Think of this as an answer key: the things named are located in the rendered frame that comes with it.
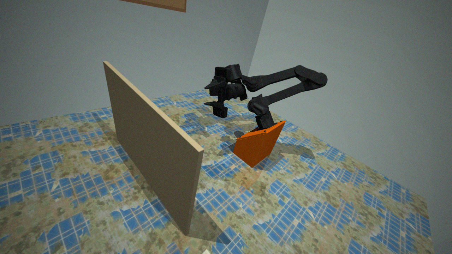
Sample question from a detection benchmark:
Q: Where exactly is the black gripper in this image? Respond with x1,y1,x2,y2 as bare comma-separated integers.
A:
204,67,239,118

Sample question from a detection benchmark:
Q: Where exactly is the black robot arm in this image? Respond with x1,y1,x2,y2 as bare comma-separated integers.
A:
226,64,328,130

